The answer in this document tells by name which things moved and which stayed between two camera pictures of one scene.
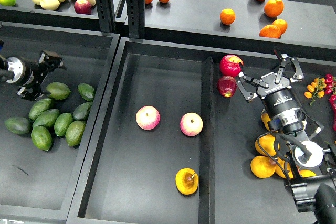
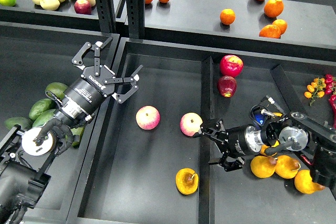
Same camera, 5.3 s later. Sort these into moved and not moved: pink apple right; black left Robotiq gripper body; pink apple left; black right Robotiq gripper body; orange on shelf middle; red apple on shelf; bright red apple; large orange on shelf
Moved: black right Robotiq gripper body; black left Robotiq gripper body
Not moved: red apple on shelf; large orange on shelf; pink apple right; bright red apple; pink apple left; orange on shelf middle
